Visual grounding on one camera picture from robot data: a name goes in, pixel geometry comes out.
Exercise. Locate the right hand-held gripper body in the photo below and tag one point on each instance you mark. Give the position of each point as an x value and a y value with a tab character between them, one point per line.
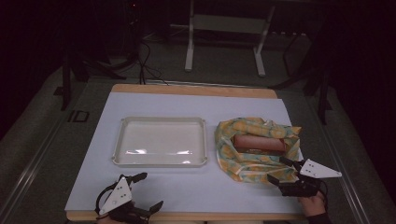
314	170

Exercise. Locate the person's right hand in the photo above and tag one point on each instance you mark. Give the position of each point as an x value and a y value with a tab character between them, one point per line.
313	205

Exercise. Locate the person's left hand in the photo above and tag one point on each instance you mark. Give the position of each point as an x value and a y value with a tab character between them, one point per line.
107	219

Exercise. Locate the white plastic tray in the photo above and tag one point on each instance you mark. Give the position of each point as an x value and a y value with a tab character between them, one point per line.
160	141

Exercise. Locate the reddish brown box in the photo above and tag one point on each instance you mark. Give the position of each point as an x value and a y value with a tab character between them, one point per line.
260	143

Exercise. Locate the yellow patterned cloth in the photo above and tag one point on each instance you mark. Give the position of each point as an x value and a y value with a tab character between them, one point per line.
249	165

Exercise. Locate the white metal stand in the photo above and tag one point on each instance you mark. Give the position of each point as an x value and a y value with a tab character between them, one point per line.
229	24

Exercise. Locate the black metal stand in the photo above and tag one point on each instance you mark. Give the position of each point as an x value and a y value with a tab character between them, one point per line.
314	84
93	67

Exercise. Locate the white table mat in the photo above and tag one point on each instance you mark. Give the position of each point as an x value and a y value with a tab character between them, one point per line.
186	186

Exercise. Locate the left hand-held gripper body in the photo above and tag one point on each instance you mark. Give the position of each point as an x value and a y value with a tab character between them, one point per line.
116	196

